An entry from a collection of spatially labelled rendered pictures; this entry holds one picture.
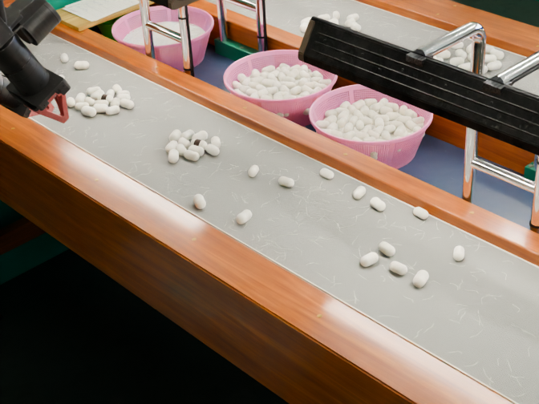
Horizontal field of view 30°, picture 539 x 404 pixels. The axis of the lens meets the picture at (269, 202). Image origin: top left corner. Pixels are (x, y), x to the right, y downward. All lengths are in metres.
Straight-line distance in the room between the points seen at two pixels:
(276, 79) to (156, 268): 0.71
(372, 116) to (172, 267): 0.64
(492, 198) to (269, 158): 0.46
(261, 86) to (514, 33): 0.65
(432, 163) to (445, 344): 0.66
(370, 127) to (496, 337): 0.72
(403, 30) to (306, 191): 0.79
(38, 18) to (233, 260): 0.52
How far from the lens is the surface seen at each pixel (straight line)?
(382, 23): 2.69
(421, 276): 1.72
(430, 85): 1.61
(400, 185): 1.94
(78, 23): 2.72
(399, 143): 2.10
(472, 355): 1.61
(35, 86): 1.69
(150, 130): 2.23
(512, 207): 2.06
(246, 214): 1.88
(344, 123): 2.21
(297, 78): 2.43
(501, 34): 2.57
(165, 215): 1.89
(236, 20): 2.67
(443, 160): 2.20
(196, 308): 1.83
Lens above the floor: 1.81
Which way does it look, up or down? 33 degrees down
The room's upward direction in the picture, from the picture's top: 3 degrees counter-clockwise
